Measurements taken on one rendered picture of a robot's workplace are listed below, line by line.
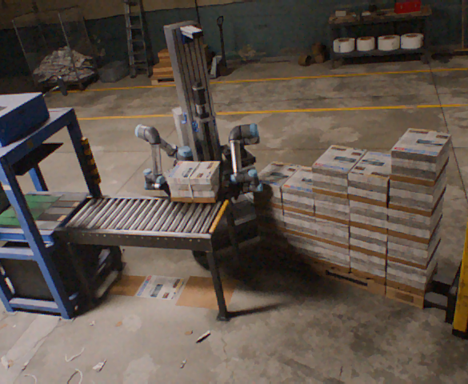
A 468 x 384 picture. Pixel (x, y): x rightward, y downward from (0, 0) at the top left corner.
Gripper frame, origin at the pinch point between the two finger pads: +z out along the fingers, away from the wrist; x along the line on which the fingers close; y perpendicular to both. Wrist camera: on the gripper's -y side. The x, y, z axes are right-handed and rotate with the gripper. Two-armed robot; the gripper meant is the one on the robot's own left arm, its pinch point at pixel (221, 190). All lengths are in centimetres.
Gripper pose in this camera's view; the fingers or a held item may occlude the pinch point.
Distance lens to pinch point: 386.3
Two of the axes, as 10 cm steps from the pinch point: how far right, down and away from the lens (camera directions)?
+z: -9.6, -0.1, 2.9
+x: -2.6, 5.0, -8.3
